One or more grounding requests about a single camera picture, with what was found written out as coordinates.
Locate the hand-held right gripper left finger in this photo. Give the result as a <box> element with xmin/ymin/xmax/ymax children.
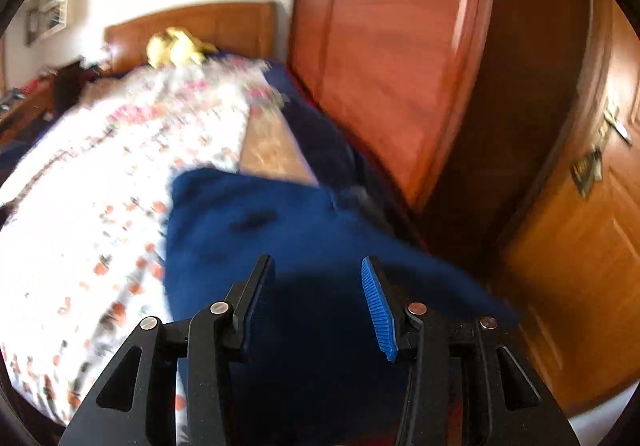
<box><xmin>60</xmin><ymin>254</ymin><xmax>276</xmax><ymax>446</ymax></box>

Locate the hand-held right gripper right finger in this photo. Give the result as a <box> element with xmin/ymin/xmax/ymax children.
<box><xmin>360</xmin><ymin>255</ymin><xmax>582</xmax><ymax>446</ymax></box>

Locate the blue suit jacket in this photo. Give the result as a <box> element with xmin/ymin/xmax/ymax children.
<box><xmin>164</xmin><ymin>167</ymin><xmax>523</xmax><ymax>446</ymax></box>

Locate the brown patterned mat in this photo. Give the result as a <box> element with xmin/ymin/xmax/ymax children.
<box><xmin>239</xmin><ymin>105</ymin><xmax>322</xmax><ymax>188</ymax></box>

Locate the bed with floral sheet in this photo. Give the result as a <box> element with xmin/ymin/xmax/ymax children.
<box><xmin>0</xmin><ymin>96</ymin><xmax>251</xmax><ymax>427</ymax></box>

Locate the navy bed cover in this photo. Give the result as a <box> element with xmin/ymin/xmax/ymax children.
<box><xmin>262</xmin><ymin>60</ymin><xmax>406</xmax><ymax>232</ymax></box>

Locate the wooden door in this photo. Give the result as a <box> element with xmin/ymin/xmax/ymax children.
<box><xmin>497</xmin><ymin>0</ymin><xmax>640</xmax><ymax>419</ymax></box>

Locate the pink floral quilt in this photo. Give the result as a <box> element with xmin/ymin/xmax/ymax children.
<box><xmin>75</xmin><ymin>60</ymin><xmax>273</xmax><ymax>127</ymax></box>

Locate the yellow plush toy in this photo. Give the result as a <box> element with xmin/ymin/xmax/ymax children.
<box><xmin>146</xmin><ymin>26</ymin><xmax>219</xmax><ymax>70</ymax></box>

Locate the wooden slatted wardrobe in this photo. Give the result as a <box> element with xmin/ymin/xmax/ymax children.
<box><xmin>286</xmin><ymin>0</ymin><xmax>502</xmax><ymax>214</ymax></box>

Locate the wooden bed headboard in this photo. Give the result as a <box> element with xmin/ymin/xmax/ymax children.
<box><xmin>103</xmin><ymin>1</ymin><xmax>279</xmax><ymax>76</ymax></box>

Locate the wooden chair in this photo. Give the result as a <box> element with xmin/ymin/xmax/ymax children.
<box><xmin>52</xmin><ymin>55</ymin><xmax>102</xmax><ymax>116</ymax></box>

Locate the wooden desk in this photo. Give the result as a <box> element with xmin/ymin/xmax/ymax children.
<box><xmin>0</xmin><ymin>76</ymin><xmax>57</xmax><ymax>139</ymax></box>

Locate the metal door handle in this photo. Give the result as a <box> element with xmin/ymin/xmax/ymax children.
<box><xmin>601</xmin><ymin>98</ymin><xmax>634</xmax><ymax>148</ymax></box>

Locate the white wall shelf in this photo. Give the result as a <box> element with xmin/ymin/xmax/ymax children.
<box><xmin>24</xmin><ymin>0</ymin><xmax>85</xmax><ymax>46</ymax></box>

